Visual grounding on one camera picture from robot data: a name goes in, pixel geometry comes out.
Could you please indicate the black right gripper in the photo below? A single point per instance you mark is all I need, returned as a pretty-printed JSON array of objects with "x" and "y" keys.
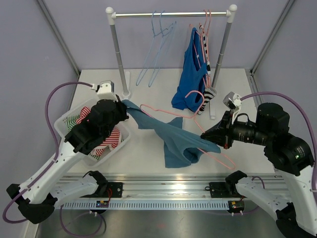
[{"x": 222, "y": 133}]

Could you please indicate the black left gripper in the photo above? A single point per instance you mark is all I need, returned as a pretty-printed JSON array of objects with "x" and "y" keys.
[{"x": 122, "y": 107}]

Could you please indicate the red striped tank top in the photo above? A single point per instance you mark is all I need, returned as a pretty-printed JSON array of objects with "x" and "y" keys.
[{"x": 111, "y": 142}]

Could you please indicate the green striped tank top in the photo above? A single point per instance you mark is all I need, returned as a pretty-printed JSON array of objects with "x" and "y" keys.
[{"x": 70, "y": 123}]

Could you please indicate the grey-blue tank top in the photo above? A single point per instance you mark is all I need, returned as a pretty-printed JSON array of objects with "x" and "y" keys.
[{"x": 181, "y": 148}]

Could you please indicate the light blue hanger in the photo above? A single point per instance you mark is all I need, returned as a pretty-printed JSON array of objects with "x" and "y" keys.
[
  {"x": 143, "y": 70},
  {"x": 166, "y": 36}
]

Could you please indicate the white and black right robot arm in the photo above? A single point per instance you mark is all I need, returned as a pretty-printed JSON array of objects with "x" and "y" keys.
[{"x": 292, "y": 159}]

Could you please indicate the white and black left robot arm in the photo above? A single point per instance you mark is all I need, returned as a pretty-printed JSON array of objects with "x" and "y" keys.
[{"x": 83, "y": 128}]

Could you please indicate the black and white striped top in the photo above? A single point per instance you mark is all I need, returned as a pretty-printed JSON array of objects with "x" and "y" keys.
[{"x": 209, "y": 92}]

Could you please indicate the bright blue tank top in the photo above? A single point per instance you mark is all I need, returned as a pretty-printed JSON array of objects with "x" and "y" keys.
[{"x": 191, "y": 85}]

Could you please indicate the white plastic basket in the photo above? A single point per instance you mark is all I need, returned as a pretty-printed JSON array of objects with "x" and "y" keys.
[{"x": 61, "y": 128}]

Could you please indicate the silver and white clothes rack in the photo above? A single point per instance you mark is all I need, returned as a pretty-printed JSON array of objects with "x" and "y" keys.
[{"x": 112, "y": 16}]

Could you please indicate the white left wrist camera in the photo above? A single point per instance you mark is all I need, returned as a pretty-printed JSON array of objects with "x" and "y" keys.
[{"x": 104, "y": 91}]

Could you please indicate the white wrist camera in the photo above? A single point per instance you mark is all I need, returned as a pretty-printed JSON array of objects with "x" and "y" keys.
[
  {"x": 233, "y": 102},
  {"x": 104, "y": 91}
]

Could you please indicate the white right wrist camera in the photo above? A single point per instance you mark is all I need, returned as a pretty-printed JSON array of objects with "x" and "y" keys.
[{"x": 233, "y": 102}]

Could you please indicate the white slotted cable duct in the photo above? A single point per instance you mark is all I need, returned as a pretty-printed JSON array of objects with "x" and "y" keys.
[{"x": 93, "y": 204}]

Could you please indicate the aluminium mounting rail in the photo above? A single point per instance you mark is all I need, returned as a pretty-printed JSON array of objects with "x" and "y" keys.
[{"x": 174, "y": 186}]

